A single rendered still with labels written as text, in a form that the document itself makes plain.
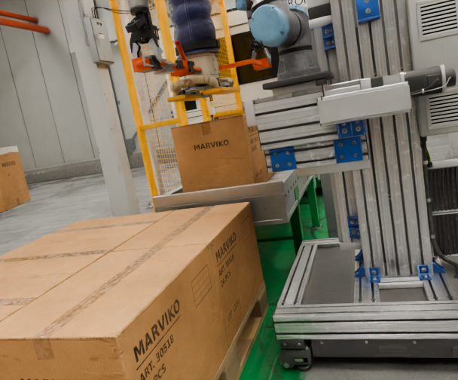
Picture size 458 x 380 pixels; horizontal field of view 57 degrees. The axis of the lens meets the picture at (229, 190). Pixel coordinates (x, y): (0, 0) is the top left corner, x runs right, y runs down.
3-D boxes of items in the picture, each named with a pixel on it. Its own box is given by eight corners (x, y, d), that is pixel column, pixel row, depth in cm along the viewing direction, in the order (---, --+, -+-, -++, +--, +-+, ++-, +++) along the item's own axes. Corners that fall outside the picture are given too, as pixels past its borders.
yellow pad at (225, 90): (223, 94, 236) (221, 85, 235) (240, 91, 232) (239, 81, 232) (203, 95, 204) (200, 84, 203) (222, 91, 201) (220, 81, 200)
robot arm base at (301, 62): (322, 75, 153) (319, 46, 151) (319, 72, 139) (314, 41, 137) (282, 83, 158) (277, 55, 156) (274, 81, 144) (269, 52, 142)
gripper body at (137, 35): (160, 41, 166) (154, 9, 164) (150, 38, 158) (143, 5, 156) (143, 45, 169) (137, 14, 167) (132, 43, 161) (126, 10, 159)
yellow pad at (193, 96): (192, 100, 242) (190, 91, 241) (209, 97, 238) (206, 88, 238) (167, 102, 210) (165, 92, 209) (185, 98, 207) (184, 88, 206)
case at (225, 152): (218, 180, 284) (206, 121, 278) (276, 173, 272) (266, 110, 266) (184, 201, 228) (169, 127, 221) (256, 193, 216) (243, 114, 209)
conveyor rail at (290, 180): (319, 156, 425) (316, 137, 422) (324, 155, 424) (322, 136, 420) (279, 221, 209) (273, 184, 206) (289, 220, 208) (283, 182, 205)
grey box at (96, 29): (109, 65, 308) (99, 22, 303) (115, 63, 306) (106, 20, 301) (93, 62, 289) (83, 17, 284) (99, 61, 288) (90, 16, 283)
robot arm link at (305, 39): (317, 45, 148) (312, 5, 146) (303, 44, 137) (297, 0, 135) (286, 53, 155) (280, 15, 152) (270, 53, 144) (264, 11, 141)
